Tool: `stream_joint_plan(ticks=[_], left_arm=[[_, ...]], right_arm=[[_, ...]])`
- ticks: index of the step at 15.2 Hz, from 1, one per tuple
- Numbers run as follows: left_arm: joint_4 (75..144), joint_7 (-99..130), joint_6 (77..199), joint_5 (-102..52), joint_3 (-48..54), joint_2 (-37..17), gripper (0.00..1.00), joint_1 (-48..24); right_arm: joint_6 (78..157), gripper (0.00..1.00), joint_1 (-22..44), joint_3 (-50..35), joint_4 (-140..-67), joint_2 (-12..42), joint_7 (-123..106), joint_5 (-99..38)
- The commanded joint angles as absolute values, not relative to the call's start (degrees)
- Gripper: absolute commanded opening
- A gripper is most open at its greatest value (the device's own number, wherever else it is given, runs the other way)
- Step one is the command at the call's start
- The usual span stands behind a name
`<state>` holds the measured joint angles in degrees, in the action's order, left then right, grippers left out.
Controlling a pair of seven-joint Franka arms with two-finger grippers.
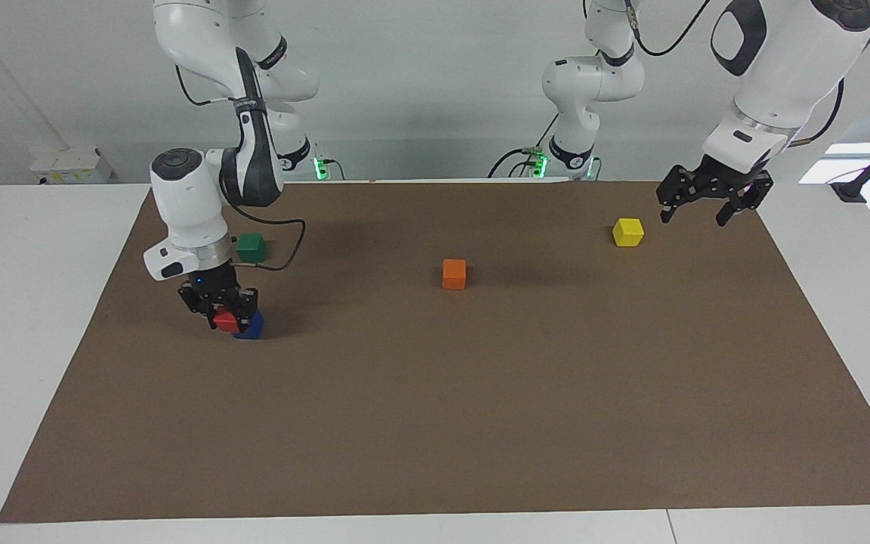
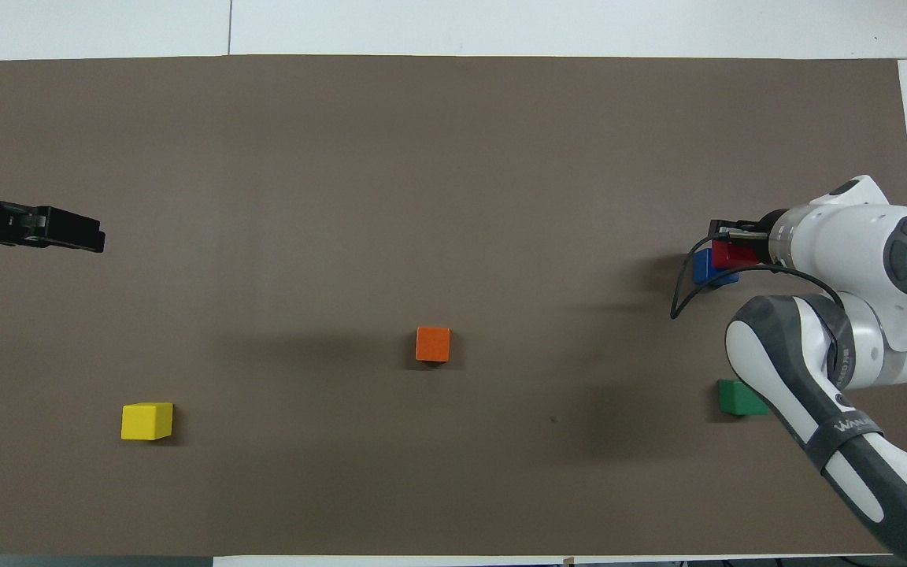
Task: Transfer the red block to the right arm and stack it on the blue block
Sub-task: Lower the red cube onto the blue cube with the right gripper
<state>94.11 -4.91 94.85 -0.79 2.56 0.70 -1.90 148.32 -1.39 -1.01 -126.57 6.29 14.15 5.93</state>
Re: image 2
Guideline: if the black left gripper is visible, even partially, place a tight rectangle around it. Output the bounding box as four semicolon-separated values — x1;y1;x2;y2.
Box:
0;202;106;254

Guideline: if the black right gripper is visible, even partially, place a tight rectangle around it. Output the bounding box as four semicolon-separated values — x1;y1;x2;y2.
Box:
708;218;774;246

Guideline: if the red cube block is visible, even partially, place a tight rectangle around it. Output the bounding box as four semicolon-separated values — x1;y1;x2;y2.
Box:
711;239;763;271

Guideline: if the blue cube block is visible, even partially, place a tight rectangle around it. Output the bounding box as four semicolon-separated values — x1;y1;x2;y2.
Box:
693;247;740;287

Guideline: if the green cube block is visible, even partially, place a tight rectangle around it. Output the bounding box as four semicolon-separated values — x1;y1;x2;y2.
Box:
718;379;769;417

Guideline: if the yellow cube block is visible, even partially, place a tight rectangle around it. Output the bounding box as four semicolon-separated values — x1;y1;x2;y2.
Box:
120;402;175;442

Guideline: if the orange cube block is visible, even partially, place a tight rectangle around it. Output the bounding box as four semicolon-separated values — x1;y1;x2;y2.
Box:
415;326;452;363

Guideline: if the brown paper table mat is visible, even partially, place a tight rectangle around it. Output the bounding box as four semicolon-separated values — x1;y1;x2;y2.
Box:
0;54;907;558

